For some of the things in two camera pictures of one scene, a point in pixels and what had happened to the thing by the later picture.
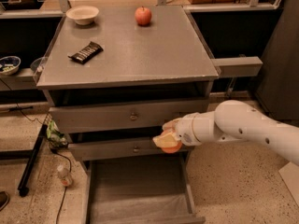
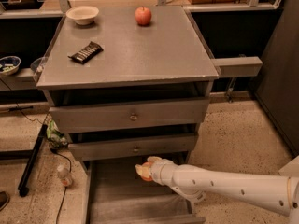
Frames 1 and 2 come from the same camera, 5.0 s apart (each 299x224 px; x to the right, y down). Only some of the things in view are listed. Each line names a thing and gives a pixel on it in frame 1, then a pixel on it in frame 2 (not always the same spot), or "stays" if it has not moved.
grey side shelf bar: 238,66 stays
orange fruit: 172,148 -> 149,178
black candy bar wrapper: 87,53 stays
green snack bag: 54,136 stays
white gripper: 185,130 -> 159,171
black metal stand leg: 22,189 stays
